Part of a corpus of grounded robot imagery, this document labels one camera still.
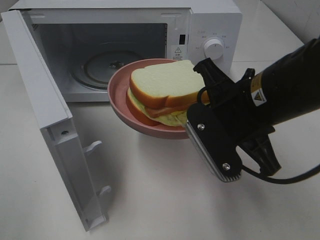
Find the pink round plate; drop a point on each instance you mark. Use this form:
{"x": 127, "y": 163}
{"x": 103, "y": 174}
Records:
{"x": 117, "y": 93}

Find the white bread sandwich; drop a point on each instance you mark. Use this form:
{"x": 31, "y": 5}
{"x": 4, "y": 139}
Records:
{"x": 162, "y": 93}

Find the glass microwave turntable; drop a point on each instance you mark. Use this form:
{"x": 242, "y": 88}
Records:
{"x": 93, "y": 65}

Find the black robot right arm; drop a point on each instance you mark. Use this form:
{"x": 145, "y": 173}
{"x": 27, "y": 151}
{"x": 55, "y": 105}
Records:
{"x": 250, "y": 108}

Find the upper white microwave knob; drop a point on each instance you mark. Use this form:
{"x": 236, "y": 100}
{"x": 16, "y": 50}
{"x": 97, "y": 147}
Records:
{"x": 213, "y": 48}

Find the white microwave oven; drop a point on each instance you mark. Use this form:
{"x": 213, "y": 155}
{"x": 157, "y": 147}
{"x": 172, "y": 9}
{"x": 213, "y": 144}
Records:
{"x": 169, "y": 29}

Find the white microwave door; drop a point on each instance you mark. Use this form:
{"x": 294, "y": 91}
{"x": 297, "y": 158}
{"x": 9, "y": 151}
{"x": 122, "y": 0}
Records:
{"x": 55, "y": 121}

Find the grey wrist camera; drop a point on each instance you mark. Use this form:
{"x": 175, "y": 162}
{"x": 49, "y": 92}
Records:
{"x": 213, "y": 144}

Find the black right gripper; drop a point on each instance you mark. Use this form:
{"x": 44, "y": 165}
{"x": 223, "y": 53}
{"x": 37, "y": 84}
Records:
{"x": 228, "y": 103}

